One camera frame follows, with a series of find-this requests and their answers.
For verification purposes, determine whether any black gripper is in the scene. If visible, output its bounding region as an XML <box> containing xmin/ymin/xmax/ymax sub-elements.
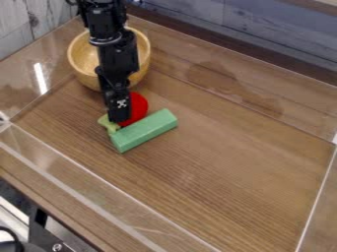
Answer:
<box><xmin>95</xmin><ymin>31</ymin><xmax>139</xmax><ymax>123</ymax></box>

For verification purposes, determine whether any red felt strawberry toy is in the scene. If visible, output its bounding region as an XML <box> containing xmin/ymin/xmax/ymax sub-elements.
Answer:
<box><xmin>96</xmin><ymin>91</ymin><xmax>150</xmax><ymax>136</ymax></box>

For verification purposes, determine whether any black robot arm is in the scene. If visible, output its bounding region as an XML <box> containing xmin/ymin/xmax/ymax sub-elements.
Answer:
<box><xmin>76</xmin><ymin>0</ymin><xmax>139</xmax><ymax>123</ymax></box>

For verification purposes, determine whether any green rectangular block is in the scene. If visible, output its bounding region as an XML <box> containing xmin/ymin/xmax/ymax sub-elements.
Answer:
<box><xmin>111</xmin><ymin>108</ymin><xmax>178</xmax><ymax>153</ymax></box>

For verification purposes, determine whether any wooden bowl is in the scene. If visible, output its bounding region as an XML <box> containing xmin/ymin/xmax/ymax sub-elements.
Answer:
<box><xmin>67</xmin><ymin>28</ymin><xmax>151</xmax><ymax>92</ymax></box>

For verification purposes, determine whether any clear acrylic table barrier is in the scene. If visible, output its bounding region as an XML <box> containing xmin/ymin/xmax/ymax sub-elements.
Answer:
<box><xmin>0</xmin><ymin>18</ymin><xmax>337</xmax><ymax>252</ymax></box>

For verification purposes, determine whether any black metal table bracket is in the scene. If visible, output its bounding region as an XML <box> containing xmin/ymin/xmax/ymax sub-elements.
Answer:
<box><xmin>30</xmin><ymin>208</ymin><xmax>83</xmax><ymax>252</ymax></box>

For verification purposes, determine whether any black cable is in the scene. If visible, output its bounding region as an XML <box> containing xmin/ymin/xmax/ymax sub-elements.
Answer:
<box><xmin>0</xmin><ymin>225</ymin><xmax>26</xmax><ymax>252</ymax></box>

